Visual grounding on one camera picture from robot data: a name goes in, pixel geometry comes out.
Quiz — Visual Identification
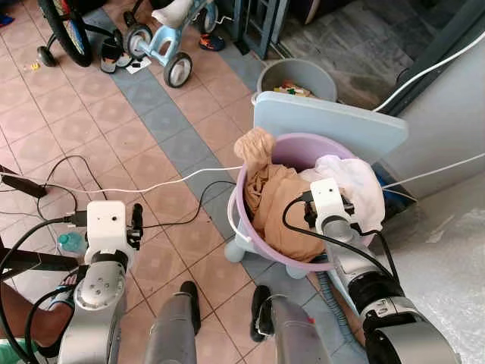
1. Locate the grey washing machine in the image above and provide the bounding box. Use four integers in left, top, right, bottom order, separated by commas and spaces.
375, 38, 485, 364

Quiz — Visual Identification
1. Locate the white cloth garment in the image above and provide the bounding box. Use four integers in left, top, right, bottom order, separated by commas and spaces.
302, 154, 386, 237

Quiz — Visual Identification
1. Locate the dark blue plastic object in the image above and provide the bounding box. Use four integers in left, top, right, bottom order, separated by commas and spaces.
379, 182, 418, 224

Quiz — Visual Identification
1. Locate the clear plastic water bottle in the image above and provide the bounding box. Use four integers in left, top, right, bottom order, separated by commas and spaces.
57, 231, 88, 259

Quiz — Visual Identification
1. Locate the tan cloth garment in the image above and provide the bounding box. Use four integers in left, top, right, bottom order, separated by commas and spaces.
233, 127, 328, 263

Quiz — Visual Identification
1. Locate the light blue plastic lid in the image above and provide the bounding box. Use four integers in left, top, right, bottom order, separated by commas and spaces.
252, 91, 410, 165

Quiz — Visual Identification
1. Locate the purple plastic wash basin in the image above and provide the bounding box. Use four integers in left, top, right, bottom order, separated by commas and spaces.
234, 133, 380, 271

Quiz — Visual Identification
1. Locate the grey left robot leg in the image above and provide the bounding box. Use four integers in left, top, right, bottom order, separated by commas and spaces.
142, 281, 202, 364

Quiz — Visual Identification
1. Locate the dark wooden bar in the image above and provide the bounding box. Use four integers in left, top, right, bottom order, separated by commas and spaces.
0, 246, 80, 275

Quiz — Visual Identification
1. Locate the black power strip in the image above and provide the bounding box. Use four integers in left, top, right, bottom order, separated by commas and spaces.
0, 171, 48, 199

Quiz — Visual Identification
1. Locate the yellow packet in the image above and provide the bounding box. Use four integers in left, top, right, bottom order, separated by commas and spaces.
273, 81, 313, 99

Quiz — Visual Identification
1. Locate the person's bare leg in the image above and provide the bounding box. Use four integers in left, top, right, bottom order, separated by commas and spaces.
0, 277, 77, 357

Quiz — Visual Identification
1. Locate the grey plastic bucket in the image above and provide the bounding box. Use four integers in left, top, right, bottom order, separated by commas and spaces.
255, 58, 339, 105

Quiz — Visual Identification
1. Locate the light blue child tricycle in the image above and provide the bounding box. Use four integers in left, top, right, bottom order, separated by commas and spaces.
121, 0, 222, 89

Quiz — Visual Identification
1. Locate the blue orange shoe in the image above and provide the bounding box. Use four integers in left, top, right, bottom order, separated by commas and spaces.
199, 32, 227, 52

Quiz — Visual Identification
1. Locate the black child bicycle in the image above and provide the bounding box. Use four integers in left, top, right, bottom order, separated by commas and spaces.
36, 0, 126, 69

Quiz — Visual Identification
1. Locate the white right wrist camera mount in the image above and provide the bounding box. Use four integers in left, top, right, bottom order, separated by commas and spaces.
309, 177, 351, 222

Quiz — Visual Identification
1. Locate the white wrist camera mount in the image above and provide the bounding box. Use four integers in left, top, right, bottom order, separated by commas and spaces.
309, 177, 351, 222
85, 200, 130, 256

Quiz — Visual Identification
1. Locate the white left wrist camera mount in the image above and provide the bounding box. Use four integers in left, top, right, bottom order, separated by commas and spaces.
85, 200, 130, 256

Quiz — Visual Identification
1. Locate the thin white floor cable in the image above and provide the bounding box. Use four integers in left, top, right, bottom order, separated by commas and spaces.
0, 165, 245, 196

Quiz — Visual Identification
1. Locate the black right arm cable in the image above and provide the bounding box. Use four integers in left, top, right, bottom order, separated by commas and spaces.
282, 193, 401, 285

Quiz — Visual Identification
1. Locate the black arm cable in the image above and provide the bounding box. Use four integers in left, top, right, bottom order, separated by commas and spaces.
0, 215, 88, 364
282, 193, 401, 285

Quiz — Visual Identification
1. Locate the thin black floor cable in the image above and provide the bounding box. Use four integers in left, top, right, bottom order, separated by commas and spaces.
34, 155, 239, 230

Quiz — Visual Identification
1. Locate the grey corrugated drain hose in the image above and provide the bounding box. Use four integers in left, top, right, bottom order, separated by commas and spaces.
317, 269, 361, 353

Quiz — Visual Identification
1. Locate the white washer cable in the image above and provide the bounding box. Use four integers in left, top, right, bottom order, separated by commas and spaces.
381, 152, 485, 190

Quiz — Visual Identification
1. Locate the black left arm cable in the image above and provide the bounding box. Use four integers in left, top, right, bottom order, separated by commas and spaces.
0, 215, 88, 364

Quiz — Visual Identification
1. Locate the thick white cable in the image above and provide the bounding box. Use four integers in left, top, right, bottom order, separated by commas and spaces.
373, 32, 485, 115

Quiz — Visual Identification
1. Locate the dark metal door frame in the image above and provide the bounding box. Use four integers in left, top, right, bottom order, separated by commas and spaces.
231, 0, 293, 60

